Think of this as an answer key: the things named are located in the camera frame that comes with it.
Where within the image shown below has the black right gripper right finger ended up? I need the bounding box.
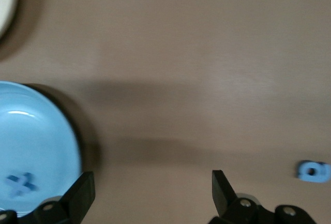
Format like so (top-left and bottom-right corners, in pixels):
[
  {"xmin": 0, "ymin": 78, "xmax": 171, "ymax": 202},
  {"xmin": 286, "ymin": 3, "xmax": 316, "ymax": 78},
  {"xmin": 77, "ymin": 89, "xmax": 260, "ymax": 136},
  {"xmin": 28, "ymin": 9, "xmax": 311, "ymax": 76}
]
[{"xmin": 208, "ymin": 170, "xmax": 318, "ymax": 224}]

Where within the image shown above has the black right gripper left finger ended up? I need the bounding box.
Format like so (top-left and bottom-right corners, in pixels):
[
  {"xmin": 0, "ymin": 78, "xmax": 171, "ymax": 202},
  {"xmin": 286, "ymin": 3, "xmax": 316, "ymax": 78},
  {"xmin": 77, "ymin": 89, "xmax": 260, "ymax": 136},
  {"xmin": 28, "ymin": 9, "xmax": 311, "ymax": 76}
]
[{"xmin": 0, "ymin": 171, "xmax": 96, "ymax": 224}]

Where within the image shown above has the blue letter X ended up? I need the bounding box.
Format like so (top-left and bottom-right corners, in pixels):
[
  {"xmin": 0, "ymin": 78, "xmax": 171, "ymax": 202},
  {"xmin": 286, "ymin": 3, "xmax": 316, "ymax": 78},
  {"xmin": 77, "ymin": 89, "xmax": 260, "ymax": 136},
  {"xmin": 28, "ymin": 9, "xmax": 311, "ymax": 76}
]
[{"xmin": 4, "ymin": 172, "xmax": 39, "ymax": 198}]

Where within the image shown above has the blue letter a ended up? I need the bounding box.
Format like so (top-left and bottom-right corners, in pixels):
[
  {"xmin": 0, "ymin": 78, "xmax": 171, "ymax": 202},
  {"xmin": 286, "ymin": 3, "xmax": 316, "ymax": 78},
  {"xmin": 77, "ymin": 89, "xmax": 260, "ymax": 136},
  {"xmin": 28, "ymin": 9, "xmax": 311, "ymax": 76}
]
[{"xmin": 295, "ymin": 159, "xmax": 331, "ymax": 183}]

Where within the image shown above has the blue plate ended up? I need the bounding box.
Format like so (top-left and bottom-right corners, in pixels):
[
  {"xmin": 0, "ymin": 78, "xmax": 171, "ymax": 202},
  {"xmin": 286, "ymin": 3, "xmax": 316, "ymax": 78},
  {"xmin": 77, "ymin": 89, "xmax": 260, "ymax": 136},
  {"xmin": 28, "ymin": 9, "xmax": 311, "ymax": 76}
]
[{"xmin": 0, "ymin": 80, "xmax": 83, "ymax": 218}]

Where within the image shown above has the beige plate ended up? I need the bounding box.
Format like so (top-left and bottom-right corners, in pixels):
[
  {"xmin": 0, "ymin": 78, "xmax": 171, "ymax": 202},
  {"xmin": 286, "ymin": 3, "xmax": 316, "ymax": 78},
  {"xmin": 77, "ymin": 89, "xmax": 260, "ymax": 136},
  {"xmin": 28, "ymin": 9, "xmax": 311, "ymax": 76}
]
[{"xmin": 0, "ymin": 0, "xmax": 19, "ymax": 42}]

